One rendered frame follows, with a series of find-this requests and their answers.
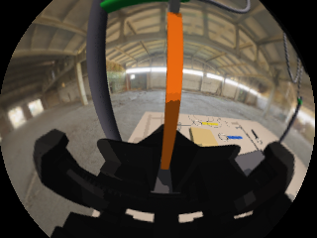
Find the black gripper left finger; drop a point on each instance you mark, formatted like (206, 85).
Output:
(146, 154)

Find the tan square block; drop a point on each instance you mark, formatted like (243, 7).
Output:
(202, 137)

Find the orange handle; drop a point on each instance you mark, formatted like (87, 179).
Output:
(174, 64)

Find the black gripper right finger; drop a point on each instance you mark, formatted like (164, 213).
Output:
(187, 155)

